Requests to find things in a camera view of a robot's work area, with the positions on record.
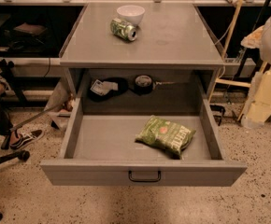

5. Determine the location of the green jalapeno chip bag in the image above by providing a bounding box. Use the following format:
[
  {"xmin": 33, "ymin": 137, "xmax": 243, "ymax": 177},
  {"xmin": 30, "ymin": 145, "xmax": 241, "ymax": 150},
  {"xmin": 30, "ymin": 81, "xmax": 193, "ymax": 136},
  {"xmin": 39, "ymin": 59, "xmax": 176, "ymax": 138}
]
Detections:
[{"xmin": 135, "ymin": 116, "xmax": 196, "ymax": 158}]

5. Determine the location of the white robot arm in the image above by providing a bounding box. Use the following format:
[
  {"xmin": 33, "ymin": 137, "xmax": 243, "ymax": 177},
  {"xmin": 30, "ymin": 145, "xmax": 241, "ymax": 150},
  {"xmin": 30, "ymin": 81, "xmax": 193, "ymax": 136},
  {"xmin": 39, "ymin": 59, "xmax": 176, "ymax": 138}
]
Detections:
[{"xmin": 241, "ymin": 17, "xmax": 271, "ymax": 129}]

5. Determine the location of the grey open drawer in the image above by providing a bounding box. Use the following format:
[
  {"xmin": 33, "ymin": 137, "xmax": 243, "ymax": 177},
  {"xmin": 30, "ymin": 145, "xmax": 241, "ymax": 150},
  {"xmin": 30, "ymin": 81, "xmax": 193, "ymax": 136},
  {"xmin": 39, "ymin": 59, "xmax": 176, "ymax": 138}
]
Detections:
[{"xmin": 40, "ymin": 70, "xmax": 247, "ymax": 186}]

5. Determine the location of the grey cabinet counter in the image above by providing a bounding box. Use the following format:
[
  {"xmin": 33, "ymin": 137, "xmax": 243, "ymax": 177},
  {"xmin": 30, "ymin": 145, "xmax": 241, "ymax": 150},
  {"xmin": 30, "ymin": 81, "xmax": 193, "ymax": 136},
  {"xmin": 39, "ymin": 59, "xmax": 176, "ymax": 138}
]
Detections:
[{"xmin": 60, "ymin": 1, "xmax": 223, "ymax": 95}]

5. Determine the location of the green soda can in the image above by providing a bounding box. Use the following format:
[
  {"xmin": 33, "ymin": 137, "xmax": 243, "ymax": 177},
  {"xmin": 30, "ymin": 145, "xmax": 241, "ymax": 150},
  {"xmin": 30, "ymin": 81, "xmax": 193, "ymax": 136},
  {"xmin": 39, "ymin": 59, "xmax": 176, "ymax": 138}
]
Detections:
[{"xmin": 110, "ymin": 18, "xmax": 136, "ymax": 41}]

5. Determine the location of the white bowl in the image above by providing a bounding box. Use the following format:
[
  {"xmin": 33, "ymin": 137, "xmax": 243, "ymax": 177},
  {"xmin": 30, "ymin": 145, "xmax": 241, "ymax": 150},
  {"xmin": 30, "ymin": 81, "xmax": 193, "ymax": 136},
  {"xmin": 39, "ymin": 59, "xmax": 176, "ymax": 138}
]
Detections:
[{"xmin": 117, "ymin": 5, "xmax": 145, "ymax": 26}]

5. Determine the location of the black white sneaker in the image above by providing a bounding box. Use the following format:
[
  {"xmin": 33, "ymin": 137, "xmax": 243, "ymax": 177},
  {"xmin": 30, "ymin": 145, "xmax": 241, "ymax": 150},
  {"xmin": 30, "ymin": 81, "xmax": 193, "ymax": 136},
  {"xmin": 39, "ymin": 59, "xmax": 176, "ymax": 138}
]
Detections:
[{"xmin": 9, "ymin": 130, "xmax": 44, "ymax": 150}]

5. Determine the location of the black chair caster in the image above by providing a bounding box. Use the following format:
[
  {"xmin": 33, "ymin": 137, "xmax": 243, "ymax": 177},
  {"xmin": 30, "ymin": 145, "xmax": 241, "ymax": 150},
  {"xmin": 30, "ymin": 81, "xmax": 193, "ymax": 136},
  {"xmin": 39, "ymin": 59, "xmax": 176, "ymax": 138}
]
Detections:
[{"xmin": 0, "ymin": 150, "xmax": 30, "ymax": 164}]

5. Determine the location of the brown box on shelf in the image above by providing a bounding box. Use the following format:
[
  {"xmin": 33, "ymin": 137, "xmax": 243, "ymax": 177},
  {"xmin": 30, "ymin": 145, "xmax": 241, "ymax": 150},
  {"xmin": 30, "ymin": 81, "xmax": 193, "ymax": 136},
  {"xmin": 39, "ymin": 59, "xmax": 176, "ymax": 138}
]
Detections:
[{"xmin": 13, "ymin": 22, "xmax": 47, "ymax": 36}]

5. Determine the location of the black drawer handle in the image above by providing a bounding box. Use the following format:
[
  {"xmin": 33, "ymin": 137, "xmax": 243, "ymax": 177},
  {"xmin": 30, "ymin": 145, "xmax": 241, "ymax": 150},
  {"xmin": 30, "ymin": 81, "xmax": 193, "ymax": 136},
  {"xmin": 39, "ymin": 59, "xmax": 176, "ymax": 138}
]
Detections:
[{"xmin": 128, "ymin": 171, "xmax": 162, "ymax": 183}]

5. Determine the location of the wooden frame stand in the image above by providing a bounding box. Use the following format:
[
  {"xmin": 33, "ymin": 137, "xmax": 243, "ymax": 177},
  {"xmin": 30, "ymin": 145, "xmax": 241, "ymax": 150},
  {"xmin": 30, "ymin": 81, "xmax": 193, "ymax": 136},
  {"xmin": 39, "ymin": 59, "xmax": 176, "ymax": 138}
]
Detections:
[{"xmin": 207, "ymin": 0, "xmax": 269, "ymax": 121}]

